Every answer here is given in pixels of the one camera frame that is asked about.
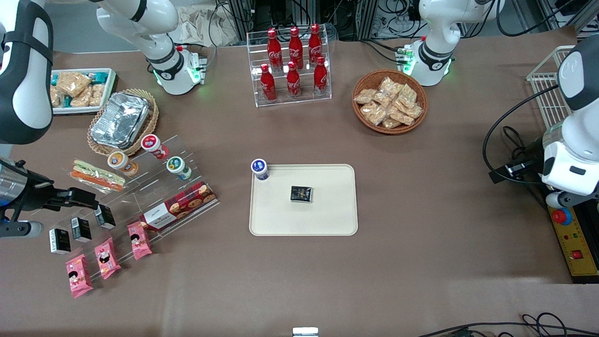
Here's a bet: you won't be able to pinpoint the oval wicker basket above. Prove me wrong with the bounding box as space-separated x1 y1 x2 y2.
87 89 159 156

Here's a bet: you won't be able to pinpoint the triangle sandwich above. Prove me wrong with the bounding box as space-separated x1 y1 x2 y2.
69 159 126 193

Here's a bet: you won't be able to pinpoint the white wire basket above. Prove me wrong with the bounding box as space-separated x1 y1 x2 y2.
526 45 576 129

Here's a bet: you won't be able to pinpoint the small black snack box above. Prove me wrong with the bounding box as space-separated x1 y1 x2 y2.
290 186 313 204

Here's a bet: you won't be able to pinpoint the red plaid cookie box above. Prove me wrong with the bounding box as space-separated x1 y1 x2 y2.
140 181 217 232

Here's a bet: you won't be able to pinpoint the clear acrylic bottle rack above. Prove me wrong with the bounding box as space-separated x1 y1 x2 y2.
247 29 332 108

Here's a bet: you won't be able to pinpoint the round wicker basket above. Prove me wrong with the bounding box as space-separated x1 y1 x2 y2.
352 69 428 135

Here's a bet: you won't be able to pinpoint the black floor cables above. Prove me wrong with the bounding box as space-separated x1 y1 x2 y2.
419 313 599 337

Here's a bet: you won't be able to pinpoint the blue lid cup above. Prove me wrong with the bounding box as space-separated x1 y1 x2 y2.
251 159 270 181

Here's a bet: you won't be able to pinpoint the aluminium foil container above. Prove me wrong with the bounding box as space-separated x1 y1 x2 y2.
90 92 150 149

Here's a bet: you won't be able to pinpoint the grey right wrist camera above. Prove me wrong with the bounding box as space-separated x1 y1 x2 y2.
0 220 44 238

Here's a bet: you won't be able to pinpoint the clear acrylic stepped stand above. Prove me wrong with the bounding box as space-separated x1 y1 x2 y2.
30 135 220 281

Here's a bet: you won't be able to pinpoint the white plastic bin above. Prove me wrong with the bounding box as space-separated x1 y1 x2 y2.
51 68 117 115

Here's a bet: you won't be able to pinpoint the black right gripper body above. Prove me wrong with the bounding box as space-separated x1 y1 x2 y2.
9 168 59 212

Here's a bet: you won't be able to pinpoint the beige plastic tray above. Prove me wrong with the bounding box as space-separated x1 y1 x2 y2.
249 164 358 236

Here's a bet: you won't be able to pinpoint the aluminium frame rack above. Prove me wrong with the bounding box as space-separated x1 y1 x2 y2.
227 0 422 42

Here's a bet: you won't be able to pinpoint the orange lid cup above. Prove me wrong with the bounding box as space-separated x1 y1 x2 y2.
107 151 139 177

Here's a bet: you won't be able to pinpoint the red lid cup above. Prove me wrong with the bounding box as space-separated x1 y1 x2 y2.
141 134 169 160

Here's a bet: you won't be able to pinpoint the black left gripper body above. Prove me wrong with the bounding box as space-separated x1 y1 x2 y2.
489 138 546 184

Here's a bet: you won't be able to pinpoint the red cola bottle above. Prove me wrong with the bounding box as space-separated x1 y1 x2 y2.
260 64 277 102
286 61 301 99
308 24 323 66
314 56 328 95
267 29 283 72
289 27 304 70

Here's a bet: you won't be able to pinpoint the yellow emergency stop box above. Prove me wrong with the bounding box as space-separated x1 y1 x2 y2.
548 208 599 278

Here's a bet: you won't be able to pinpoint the pink snack packet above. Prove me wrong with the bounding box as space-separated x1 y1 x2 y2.
94 237 122 280
66 254 94 299
127 221 153 260

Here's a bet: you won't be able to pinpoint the small black drink carton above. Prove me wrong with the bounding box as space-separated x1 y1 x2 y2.
71 217 92 243
93 204 116 230
49 228 72 255

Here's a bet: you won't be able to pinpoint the green lid cup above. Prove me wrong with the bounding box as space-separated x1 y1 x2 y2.
167 156 192 180

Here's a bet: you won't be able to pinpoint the crumpled beige cloth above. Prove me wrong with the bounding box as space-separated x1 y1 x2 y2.
178 5 239 47

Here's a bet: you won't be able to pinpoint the black cable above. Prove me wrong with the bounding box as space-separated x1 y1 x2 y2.
483 84 560 184

